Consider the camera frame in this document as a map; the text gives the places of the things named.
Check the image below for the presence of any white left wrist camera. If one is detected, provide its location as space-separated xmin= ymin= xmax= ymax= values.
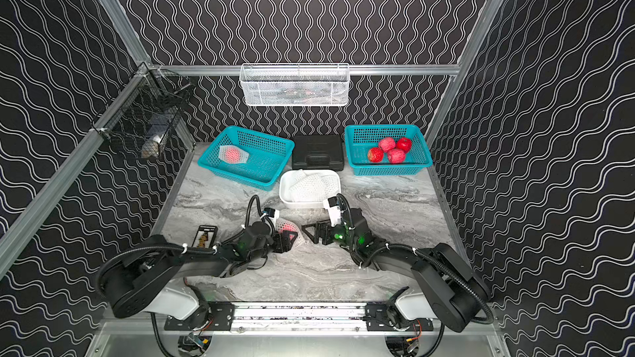
xmin=261 ymin=208 xmax=280 ymax=225

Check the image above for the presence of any black wire wall basket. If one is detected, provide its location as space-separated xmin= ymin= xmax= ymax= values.
xmin=96 ymin=63 xmax=194 ymax=160

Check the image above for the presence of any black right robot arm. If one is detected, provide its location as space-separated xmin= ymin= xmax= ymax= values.
xmin=300 ymin=208 xmax=494 ymax=332

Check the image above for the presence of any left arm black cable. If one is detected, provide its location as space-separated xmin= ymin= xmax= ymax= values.
xmin=93 ymin=194 xmax=274 ymax=298

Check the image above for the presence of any black plastic tool case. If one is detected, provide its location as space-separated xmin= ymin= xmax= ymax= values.
xmin=291 ymin=134 xmax=345 ymax=172

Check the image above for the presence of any teal basket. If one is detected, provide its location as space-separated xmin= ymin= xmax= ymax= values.
xmin=198 ymin=126 xmax=294 ymax=191
xmin=344 ymin=124 xmax=433 ymax=176

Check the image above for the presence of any metal base rail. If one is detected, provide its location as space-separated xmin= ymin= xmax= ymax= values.
xmin=86 ymin=302 xmax=510 ymax=356

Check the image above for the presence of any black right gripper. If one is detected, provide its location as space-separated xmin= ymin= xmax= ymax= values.
xmin=302 ymin=216 xmax=358 ymax=251

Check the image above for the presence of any red apple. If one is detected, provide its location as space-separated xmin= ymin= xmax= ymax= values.
xmin=387 ymin=148 xmax=406 ymax=165
xmin=367 ymin=146 xmax=386 ymax=163

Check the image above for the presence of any teal basket right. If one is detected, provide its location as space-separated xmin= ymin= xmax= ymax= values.
xmin=344 ymin=124 xmax=433 ymax=176

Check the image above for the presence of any teal basket left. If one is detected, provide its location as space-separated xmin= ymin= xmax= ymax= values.
xmin=198 ymin=126 xmax=294 ymax=191

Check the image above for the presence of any white plastic tub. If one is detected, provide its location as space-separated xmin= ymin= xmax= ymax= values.
xmin=279 ymin=170 xmax=341 ymax=209

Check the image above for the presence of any clear wall basket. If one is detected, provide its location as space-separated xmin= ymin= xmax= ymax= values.
xmin=239 ymin=63 xmax=351 ymax=107

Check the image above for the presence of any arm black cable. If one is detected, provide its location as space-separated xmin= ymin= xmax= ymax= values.
xmin=336 ymin=192 xmax=496 ymax=327
xmin=93 ymin=194 xmax=274 ymax=298

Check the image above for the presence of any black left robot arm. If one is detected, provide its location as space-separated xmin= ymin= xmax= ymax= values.
xmin=94 ymin=221 xmax=301 ymax=319

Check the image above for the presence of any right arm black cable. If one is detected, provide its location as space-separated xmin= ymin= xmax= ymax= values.
xmin=336 ymin=192 xmax=496 ymax=327

